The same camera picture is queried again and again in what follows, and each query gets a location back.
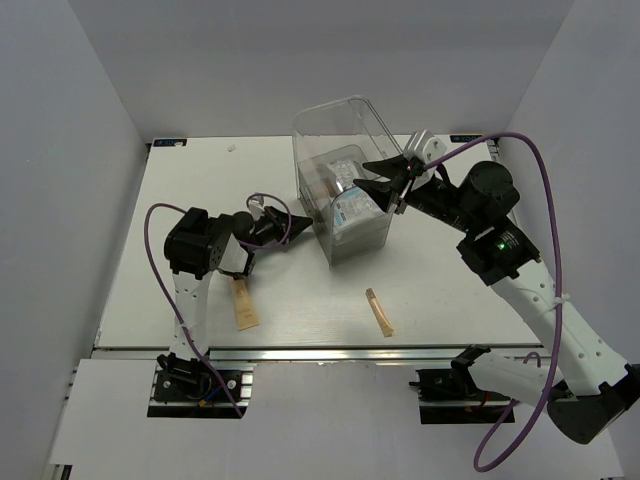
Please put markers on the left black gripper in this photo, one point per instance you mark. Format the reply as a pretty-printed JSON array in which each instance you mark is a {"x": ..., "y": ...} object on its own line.
[{"x": 278, "y": 219}]

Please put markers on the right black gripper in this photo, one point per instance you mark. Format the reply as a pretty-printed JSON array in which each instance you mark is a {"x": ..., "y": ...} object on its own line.
[{"x": 385, "y": 192}]

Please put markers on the white sachet packet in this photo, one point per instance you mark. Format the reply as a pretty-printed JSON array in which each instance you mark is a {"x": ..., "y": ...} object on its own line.
[
  {"x": 342, "y": 173},
  {"x": 352, "y": 209}
]

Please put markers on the clear plastic organizer box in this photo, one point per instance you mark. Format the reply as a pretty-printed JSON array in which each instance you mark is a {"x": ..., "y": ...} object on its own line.
[{"x": 331, "y": 143}]

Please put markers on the wide gold cream tube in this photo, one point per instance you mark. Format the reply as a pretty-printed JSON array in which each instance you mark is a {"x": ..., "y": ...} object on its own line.
[{"x": 246, "y": 316}]

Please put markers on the thin gold cream tube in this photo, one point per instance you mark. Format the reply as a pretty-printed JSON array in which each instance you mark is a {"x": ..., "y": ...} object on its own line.
[{"x": 379, "y": 314}]

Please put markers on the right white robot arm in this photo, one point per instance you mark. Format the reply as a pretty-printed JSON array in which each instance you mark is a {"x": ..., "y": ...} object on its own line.
[{"x": 589, "y": 384}]

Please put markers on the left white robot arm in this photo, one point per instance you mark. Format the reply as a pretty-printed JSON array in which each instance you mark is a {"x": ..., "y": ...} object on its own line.
[{"x": 200, "y": 245}]

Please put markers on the right blue table label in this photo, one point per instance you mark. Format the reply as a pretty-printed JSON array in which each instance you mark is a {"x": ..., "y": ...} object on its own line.
[{"x": 463, "y": 138}]

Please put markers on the blue table label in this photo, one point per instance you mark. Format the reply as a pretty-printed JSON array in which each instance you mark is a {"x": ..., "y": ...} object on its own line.
[
  {"x": 463, "y": 138},
  {"x": 169, "y": 142}
]

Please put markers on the left blue table label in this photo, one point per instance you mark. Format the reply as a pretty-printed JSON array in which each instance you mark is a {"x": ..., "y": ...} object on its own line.
[{"x": 169, "y": 142}]

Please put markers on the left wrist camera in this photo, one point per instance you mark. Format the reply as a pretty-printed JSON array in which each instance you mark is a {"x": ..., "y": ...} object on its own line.
[{"x": 255, "y": 205}]

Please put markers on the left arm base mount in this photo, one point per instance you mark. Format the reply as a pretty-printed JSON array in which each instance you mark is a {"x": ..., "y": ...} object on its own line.
[{"x": 189, "y": 390}]

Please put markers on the aluminium front rail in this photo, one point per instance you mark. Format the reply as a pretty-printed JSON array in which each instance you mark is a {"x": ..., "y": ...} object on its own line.
[{"x": 321, "y": 354}]

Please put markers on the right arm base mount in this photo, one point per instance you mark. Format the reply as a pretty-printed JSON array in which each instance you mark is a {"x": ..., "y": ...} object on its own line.
[{"x": 444, "y": 400}]

